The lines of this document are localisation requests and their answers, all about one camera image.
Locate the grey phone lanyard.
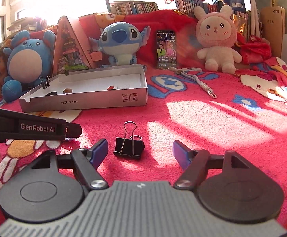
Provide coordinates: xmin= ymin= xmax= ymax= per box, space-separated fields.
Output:
xmin=169 ymin=67 xmax=217 ymax=99

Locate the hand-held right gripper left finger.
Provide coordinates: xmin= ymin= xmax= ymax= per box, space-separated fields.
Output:
xmin=31 ymin=139 xmax=109 ymax=191

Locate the black smartphone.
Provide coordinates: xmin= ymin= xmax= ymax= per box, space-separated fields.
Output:
xmin=156 ymin=30 xmax=177 ymax=70

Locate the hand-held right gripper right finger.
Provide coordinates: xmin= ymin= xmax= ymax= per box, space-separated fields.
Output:
xmin=172 ymin=140 xmax=251 ymax=190

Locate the round blue mouse plush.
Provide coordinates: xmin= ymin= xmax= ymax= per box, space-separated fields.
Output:
xmin=2 ymin=30 xmax=56 ymax=103

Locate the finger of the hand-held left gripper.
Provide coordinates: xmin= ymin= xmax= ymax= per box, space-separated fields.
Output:
xmin=65 ymin=122 xmax=82 ymax=139

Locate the white cardboard box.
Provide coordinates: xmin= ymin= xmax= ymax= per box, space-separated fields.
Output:
xmin=18 ymin=64 xmax=148 ymax=113

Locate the stack of books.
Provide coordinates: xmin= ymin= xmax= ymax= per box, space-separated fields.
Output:
xmin=7 ymin=17 xmax=48 ymax=33

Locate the blue alien plush toy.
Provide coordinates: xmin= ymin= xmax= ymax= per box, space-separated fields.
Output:
xmin=89 ymin=22 xmax=151 ymax=68

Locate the white pipe rack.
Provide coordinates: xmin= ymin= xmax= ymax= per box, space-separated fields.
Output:
xmin=235 ymin=0 xmax=264 ymax=39

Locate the row of books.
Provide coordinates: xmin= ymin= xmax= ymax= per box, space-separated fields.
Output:
xmin=106 ymin=0 xmax=249 ymax=20

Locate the pink triangular miniature house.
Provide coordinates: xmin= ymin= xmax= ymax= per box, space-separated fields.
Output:
xmin=52 ymin=15 xmax=102 ymax=76

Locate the pink bunny plush toy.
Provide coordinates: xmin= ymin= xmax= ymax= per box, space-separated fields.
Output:
xmin=193 ymin=4 xmax=243 ymax=74

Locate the wooden board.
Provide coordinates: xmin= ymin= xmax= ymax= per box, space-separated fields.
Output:
xmin=260 ymin=0 xmax=286 ymax=59

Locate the crumpled red cloth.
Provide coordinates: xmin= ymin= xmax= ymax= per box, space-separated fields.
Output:
xmin=239 ymin=36 xmax=272 ymax=65

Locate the large black binder clip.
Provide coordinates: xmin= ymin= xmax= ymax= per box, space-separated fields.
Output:
xmin=113 ymin=121 xmax=145 ymax=160

